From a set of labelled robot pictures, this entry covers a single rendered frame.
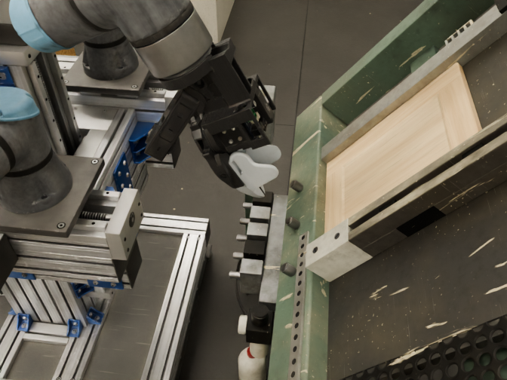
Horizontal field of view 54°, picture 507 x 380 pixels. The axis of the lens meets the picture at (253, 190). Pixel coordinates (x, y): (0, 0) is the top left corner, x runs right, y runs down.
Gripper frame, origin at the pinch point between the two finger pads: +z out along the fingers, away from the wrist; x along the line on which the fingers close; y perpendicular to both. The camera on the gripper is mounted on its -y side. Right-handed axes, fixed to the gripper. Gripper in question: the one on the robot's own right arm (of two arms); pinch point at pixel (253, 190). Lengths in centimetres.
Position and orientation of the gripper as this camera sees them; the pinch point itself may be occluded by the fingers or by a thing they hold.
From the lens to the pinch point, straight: 66.4
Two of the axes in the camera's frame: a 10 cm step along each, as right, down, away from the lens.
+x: 1.3, -7.0, 7.0
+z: 4.6, 6.7, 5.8
